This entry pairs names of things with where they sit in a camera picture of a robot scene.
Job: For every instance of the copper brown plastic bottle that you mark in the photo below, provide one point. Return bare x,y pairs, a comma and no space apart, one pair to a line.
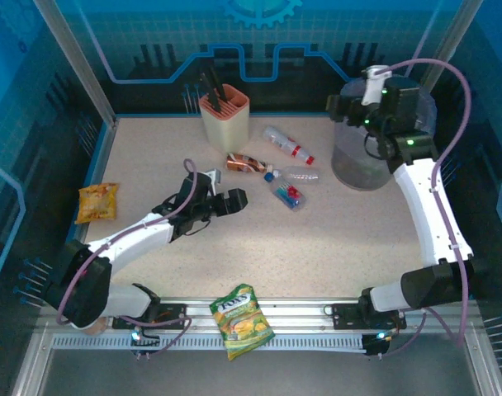
247,163

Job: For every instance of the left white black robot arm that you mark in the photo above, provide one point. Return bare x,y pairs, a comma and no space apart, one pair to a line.
131,237

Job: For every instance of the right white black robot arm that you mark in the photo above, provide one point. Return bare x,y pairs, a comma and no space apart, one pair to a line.
424,206

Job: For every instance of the grey translucent bin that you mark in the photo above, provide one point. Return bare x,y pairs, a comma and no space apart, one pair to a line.
358,177

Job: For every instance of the clear bottle blue red label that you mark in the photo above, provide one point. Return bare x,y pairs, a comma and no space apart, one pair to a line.
288,194

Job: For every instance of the clear bottle red cap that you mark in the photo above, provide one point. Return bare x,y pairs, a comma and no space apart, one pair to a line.
282,142

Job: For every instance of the clear ribbed bottle blue cap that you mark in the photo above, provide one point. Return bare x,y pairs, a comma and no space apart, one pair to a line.
300,175

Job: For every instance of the beige knife block orange top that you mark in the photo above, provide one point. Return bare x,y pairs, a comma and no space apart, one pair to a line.
228,123

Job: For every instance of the yellow snack bag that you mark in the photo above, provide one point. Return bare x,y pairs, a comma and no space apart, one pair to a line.
96,202

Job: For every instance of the green Fox's candy bag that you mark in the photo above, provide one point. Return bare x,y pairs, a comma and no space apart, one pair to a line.
240,321

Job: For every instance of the left controller board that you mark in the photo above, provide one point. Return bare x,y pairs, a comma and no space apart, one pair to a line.
145,340

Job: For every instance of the controller board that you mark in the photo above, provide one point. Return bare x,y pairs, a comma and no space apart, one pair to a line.
379,342
145,340

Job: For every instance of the brown round disc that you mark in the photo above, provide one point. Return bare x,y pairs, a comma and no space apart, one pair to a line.
97,326

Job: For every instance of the right controller board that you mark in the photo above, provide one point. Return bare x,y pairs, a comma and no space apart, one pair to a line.
379,342

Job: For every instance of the right aluminium frame post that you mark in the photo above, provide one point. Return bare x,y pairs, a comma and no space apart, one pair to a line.
449,41

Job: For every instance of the aluminium frame post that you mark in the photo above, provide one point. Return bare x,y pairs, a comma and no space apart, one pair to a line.
449,41
75,57

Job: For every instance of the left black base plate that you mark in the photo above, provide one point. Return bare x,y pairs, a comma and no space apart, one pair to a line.
172,309

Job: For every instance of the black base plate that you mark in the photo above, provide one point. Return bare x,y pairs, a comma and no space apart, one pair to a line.
346,313
172,309

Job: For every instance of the aluminium front rail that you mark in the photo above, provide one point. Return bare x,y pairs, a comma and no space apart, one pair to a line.
300,311

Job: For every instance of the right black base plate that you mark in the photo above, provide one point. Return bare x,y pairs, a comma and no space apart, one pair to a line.
346,313

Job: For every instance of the left aluminium frame post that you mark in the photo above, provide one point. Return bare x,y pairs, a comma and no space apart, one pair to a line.
75,57

